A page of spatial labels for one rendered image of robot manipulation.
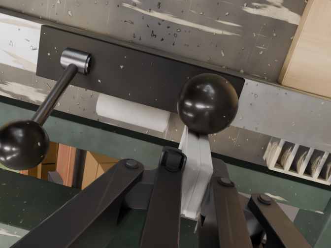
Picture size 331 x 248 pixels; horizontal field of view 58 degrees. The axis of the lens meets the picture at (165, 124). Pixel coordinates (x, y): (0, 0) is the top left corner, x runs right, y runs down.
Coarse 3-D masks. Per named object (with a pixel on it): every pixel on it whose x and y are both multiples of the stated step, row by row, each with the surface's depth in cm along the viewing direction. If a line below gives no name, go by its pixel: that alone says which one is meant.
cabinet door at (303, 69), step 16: (320, 0) 28; (304, 16) 30; (320, 16) 29; (304, 32) 29; (320, 32) 29; (304, 48) 30; (320, 48) 29; (288, 64) 30; (304, 64) 30; (320, 64) 30; (288, 80) 31; (304, 80) 31; (320, 80) 30
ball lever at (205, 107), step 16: (192, 80) 18; (208, 80) 17; (224, 80) 18; (192, 96) 17; (208, 96) 17; (224, 96) 17; (192, 112) 17; (208, 112) 17; (224, 112) 17; (192, 128) 18; (208, 128) 17; (224, 128) 18
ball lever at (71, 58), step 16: (64, 64) 28; (80, 64) 28; (64, 80) 26; (48, 96) 25; (48, 112) 24; (0, 128) 21; (16, 128) 21; (32, 128) 21; (0, 144) 20; (16, 144) 20; (32, 144) 21; (48, 144) 22; (0, 160) 21; (16, 160) 20; (32, 160) 21
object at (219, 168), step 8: (216, 160) 18; (216, 168) 16; (224, 168) 17; (224, 176) 16; (208, 184) 15; (208, 192) 14; (208, 200) 14; (240, 200) 14; (248, 200) 14; (200, 208) 15; (208, 208) 14; (248, 208) 13; (248, 216) 13; (248, 224) 13; (256, 224) 13; (256, 232) 13; (264, 232) 13; (256, 240) 13
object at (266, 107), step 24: (0, 24) 29; (24, 24) 29; (48, 24) 30; (0, 48) 30; (24, 48) 30; (144, 48) 31; (240, 72) 32; (240, 96) 30; (264, 96) 29; (288, 96) 29; (312, 96) 29; (240, 120) 30; (264, 120) 30; (288, 120) 30; (312, 120) 30; (312, 144) 30
